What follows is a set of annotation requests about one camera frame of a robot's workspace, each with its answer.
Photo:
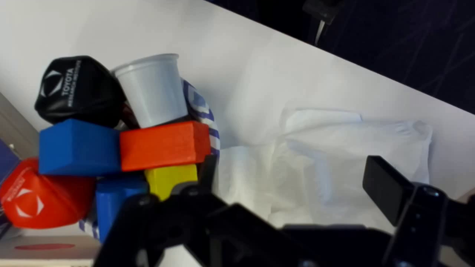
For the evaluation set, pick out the office chair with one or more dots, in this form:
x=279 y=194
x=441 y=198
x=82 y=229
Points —
x=323 y=15

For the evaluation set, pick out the blue wooden cylinder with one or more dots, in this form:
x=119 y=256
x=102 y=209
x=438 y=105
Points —
x=115 y=202

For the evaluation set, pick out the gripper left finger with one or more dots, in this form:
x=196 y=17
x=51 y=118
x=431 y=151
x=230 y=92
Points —
x=174 y=218

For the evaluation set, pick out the black squishy ball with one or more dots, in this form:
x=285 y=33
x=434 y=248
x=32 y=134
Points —
x=79 y=91

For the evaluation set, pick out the red squishy ball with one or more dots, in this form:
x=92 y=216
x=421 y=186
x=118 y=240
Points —
x=42 y=196

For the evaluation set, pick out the white cloth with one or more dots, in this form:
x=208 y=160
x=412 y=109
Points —
x=334 y=167

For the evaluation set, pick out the blue wooden block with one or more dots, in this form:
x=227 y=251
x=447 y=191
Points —
x=78 y=148

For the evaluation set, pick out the orange wooden block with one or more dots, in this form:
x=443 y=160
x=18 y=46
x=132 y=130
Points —
x=165 y=145

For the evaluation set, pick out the blue and white patterned bowl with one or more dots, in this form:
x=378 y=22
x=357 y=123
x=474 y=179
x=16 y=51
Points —
x=202 y=107

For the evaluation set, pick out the yellow wooden block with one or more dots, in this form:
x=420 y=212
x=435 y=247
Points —
x=169 y=180

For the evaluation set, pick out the white plastic cup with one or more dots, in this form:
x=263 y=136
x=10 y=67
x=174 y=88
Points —
x=154 y=91

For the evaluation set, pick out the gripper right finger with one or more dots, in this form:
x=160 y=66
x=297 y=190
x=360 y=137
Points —
x=415 y=207

